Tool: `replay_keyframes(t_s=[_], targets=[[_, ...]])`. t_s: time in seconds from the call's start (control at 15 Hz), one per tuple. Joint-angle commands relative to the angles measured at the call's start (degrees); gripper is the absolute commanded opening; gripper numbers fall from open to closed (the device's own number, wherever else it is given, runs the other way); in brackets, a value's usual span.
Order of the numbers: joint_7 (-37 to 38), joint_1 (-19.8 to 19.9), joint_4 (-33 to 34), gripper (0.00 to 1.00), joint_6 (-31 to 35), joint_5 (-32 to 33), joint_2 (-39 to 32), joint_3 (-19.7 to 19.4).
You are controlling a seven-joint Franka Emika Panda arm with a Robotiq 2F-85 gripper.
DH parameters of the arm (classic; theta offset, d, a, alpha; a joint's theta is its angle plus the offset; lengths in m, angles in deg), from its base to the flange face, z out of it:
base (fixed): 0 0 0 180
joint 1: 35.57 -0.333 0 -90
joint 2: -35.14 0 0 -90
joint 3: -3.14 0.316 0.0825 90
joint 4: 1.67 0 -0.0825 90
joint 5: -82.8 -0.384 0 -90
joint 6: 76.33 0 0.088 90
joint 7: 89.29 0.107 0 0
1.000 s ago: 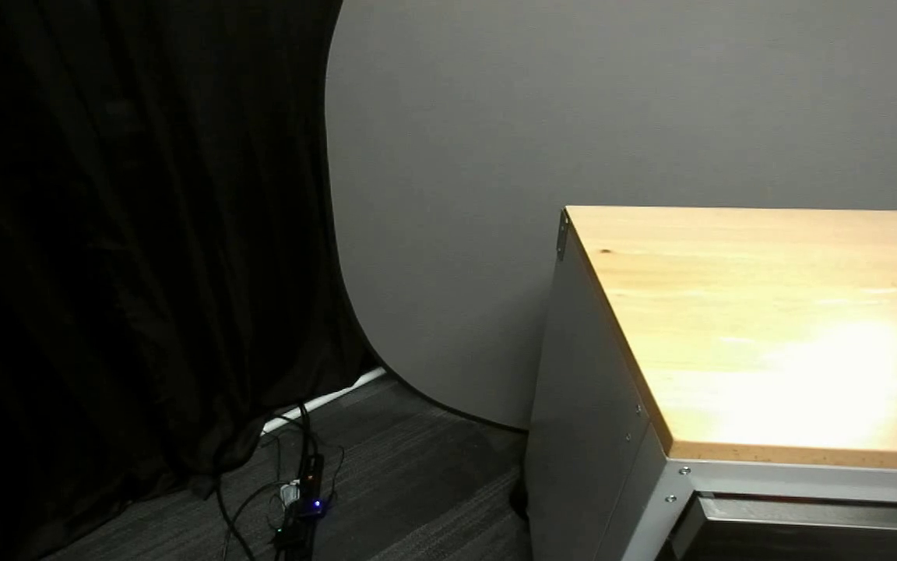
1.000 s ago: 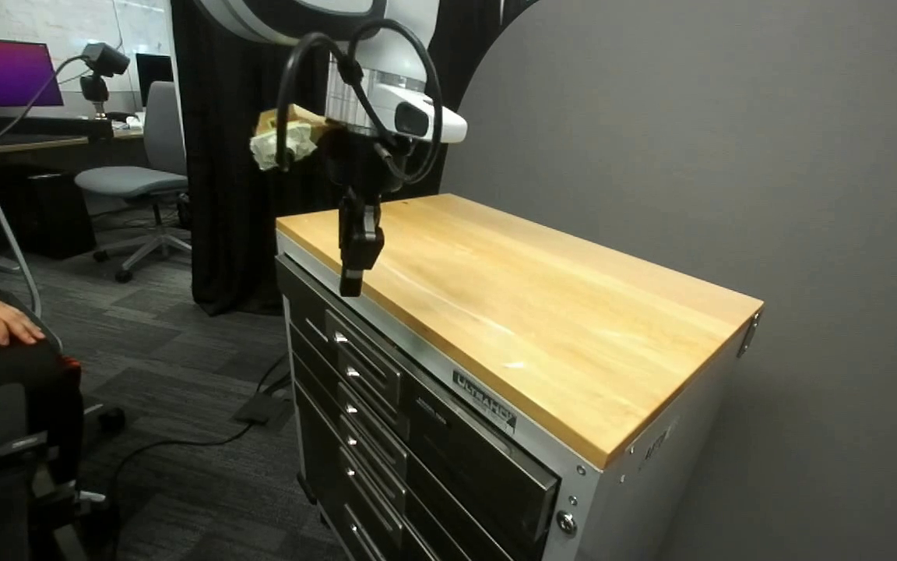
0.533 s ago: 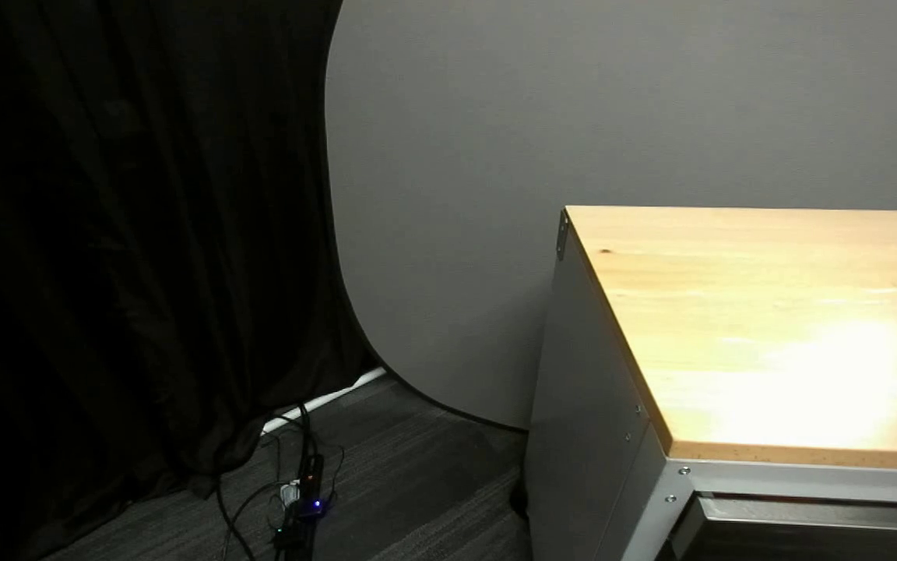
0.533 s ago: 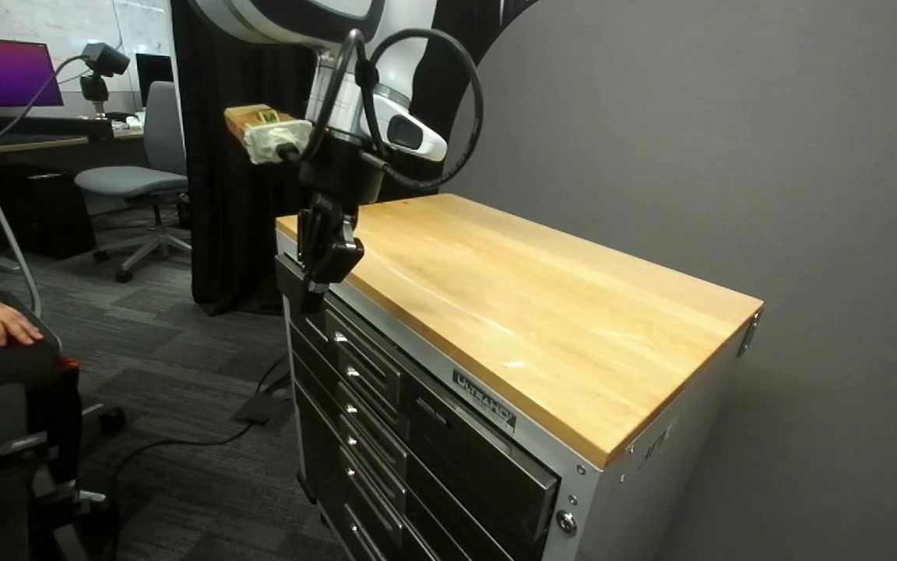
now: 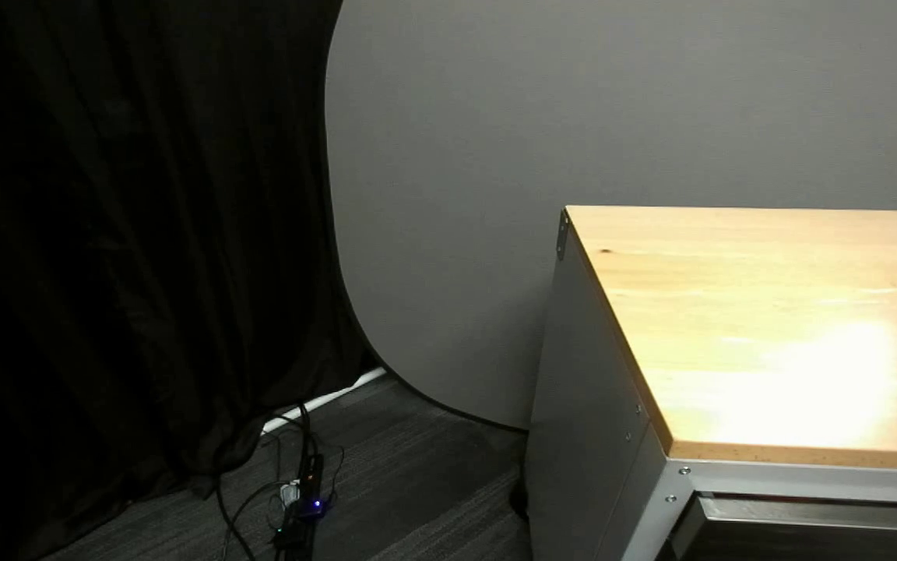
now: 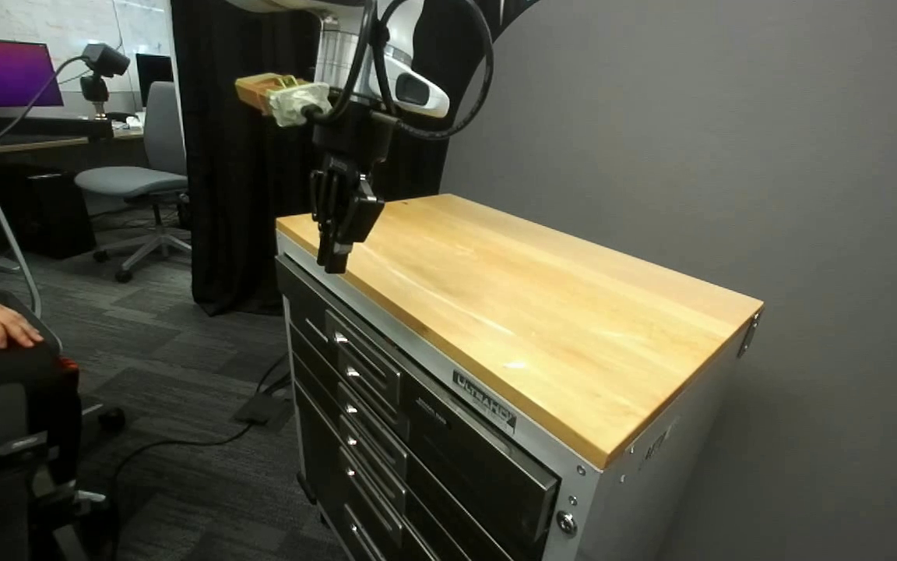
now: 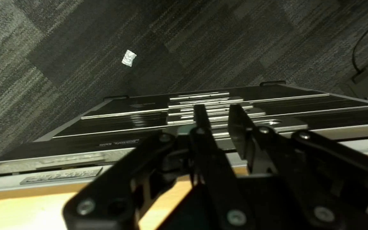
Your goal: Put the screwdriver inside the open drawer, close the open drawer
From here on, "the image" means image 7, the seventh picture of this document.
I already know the white paper scrap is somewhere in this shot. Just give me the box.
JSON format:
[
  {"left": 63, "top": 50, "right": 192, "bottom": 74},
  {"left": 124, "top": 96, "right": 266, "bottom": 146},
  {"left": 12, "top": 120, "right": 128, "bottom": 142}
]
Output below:
[{"left": 120, "top": 49, "right": 138, "bottom": 68}]

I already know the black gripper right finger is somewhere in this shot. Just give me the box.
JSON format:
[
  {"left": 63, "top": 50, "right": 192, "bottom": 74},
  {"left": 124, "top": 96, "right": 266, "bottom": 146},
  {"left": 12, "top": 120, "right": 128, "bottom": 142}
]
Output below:
[{"left": 228, "top": 104, "right": 368, "bottom": 230}]

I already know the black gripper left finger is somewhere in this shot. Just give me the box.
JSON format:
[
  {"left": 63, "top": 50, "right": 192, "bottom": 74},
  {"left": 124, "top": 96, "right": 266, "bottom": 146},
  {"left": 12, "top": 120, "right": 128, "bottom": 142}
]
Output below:
[{"left": 61, "top": 104, "right": 262, "bottom": 230}]

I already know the grey metal tool drawer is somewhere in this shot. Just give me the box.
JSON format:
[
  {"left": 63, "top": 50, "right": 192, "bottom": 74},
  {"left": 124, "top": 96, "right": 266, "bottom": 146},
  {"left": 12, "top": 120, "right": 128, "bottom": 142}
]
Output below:
[{"left": 0, "top": 120, "right": 368, "bottom": 193}]

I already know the closed cabinet drawer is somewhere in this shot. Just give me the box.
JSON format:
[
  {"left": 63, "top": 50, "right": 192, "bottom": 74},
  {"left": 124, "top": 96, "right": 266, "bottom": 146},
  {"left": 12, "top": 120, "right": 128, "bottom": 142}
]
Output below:
[
  {"left": 35, "top": 101, "right": 368, "bottom": 145},
  {"left": 81, "top": 90, "right": 368, "bottom": 120}
]

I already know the grey tool cabinet wood top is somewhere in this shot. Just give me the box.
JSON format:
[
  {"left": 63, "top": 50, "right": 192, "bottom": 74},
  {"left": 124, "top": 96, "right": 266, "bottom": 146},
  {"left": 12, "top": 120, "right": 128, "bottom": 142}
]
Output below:
[{"left": 0, "top": 82, "right": 368, "bottom": 230}]

